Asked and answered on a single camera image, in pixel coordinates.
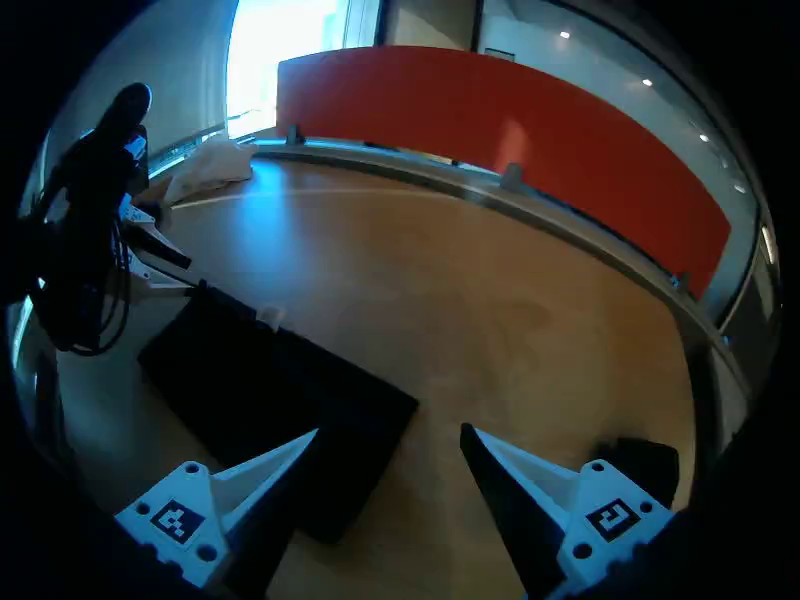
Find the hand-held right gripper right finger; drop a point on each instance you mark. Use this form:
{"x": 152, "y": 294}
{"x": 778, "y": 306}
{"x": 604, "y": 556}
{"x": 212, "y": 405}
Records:
{"x": 581, "y": 506}

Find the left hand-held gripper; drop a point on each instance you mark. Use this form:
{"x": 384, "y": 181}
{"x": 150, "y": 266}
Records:
{"x": 94, "y": 187}

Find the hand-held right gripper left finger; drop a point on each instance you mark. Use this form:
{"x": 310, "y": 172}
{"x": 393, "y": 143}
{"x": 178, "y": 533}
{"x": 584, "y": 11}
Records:
{"x": 203, "y": 500}

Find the black towel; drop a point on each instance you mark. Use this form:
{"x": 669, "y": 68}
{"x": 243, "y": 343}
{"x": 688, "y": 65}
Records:
{"x": 269, "y": 387}

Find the stack of black towels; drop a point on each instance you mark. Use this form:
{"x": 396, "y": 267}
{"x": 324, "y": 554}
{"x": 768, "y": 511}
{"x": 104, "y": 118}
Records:
{"x": 644, "y": 465}

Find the heap of white towels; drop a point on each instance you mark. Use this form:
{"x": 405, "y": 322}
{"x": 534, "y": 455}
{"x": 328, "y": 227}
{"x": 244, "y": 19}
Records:
{"x": 215, "y": 165}

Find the red desk screen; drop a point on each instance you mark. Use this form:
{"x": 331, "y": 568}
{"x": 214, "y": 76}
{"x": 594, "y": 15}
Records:
{"x": 500, "y": 119}

